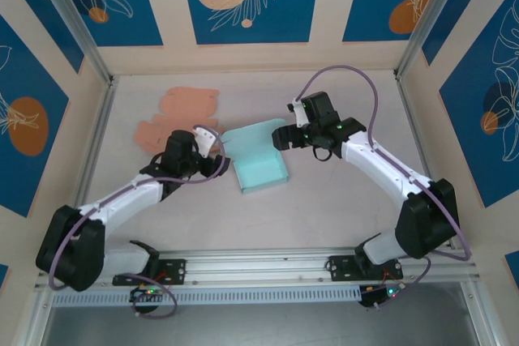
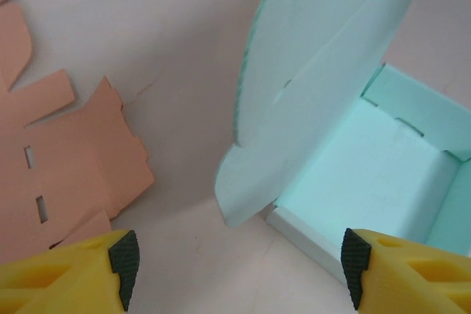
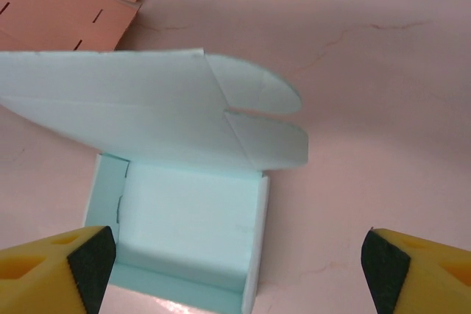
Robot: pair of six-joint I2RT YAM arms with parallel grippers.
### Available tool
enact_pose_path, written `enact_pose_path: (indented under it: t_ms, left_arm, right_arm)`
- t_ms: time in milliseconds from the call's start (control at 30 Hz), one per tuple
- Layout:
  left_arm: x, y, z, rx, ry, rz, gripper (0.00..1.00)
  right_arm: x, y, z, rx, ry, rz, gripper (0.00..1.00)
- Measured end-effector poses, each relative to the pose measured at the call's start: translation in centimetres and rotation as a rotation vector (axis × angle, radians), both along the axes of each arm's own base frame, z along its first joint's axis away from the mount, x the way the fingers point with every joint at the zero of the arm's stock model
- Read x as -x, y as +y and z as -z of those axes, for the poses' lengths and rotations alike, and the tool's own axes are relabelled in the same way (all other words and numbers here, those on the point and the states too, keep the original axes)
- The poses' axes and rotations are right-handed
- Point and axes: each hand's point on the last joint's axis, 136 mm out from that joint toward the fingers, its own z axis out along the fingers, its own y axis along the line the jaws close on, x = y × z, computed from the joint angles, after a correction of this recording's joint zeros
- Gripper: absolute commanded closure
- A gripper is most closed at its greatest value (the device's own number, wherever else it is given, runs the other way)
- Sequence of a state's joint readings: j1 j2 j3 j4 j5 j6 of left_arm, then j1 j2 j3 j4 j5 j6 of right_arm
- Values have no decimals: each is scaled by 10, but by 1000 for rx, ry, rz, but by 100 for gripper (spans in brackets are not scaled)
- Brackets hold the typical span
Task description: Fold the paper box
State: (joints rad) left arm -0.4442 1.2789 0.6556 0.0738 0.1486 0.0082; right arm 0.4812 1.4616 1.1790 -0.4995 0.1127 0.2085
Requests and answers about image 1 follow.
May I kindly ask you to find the light blue paper box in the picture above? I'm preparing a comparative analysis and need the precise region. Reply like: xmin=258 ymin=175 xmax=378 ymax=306
xmin=221 ymin=117 xmax=290 ymax=197

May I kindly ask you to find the salmon pink paper box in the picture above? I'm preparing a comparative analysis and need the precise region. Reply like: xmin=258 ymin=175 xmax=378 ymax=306
xmin=135 ymin=85 xmax=221 ymax=156

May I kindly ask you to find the small control circuit board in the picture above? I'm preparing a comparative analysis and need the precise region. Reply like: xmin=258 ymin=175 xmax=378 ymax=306
xmin=129 ymin=286 xmax=168 ymax=303
xmin=358 ymin=284 xmax=403 ymax=309

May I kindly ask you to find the grey metal sheet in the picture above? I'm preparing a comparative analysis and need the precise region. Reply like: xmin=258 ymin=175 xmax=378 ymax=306
xmin=40 ymin=304 xmax=482 ymax=346

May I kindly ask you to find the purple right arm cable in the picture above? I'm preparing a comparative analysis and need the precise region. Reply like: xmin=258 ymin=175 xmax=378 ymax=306
xmin=294 ymin=64 xmax=474 ymax=310

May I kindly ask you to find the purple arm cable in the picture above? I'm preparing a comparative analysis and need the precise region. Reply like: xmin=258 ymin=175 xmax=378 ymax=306
xmin=47 ymin=123 xmax=230 ymax=318
xmin=294 ymin=64 xmax=474 ymax=310

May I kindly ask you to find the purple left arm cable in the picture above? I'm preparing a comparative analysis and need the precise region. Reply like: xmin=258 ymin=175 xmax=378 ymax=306
xmin=47 ymin=123 xmax=230 ymax=318

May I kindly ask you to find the aluminium mounting rail beam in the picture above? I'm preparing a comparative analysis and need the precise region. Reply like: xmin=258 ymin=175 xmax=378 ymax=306
xmin=34 ymin=245 xmax=483 ymax=291

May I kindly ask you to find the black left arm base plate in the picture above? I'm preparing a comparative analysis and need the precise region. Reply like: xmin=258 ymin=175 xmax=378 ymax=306
xmin=111 ymin=258 xmax=187 ymax=286

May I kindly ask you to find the grey slotted cable duct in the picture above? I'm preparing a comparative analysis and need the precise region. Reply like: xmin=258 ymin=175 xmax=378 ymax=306
xmin=51 ymin=284 xmax=364 ymax=307

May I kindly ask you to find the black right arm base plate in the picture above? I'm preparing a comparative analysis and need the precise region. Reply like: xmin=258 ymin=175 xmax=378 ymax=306
xmin=328 ymin=254 xmax=405 ymax=282

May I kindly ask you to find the aluminium frame post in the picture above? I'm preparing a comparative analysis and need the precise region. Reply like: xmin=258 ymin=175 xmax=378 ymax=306
xmin=27 ymin=0 xmax=118 ymax=87
xmin=392 ymin=0 xmax=467 ymax=80

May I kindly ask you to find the aluminium frame strut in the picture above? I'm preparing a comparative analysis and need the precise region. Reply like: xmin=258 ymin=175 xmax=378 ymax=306
xmin=460 ymin=280 xmax=502 ymax=346
xmin=22 ymin=291 xmax=56 ymax=346

